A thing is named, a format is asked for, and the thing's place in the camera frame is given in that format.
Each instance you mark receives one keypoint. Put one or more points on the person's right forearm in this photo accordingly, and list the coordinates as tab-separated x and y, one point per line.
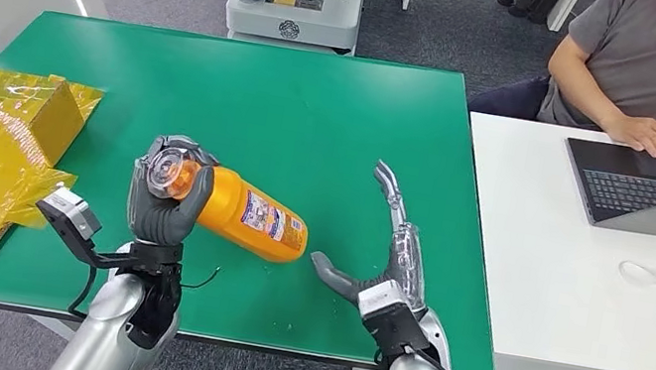
579	79

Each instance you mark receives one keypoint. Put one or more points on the black laptop with grey lid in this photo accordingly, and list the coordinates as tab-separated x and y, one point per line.
634	188

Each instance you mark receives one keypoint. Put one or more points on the person's right hand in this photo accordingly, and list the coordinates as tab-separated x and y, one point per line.
640	132

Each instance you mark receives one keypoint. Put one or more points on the orange bottle with label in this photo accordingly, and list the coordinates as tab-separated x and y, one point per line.
256	218

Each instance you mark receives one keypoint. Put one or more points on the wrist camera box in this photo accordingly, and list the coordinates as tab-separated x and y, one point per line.
71	212
389	314

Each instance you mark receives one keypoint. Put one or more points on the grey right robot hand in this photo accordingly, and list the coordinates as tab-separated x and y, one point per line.
406	256

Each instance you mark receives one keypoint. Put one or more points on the white furniture leg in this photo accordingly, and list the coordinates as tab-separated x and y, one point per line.
562	9

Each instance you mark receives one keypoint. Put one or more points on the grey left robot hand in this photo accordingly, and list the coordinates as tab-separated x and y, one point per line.
158	222

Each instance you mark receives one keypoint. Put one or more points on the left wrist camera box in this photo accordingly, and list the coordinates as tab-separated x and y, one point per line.
71	212

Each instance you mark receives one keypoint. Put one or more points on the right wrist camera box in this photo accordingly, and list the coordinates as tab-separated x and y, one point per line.
389	314

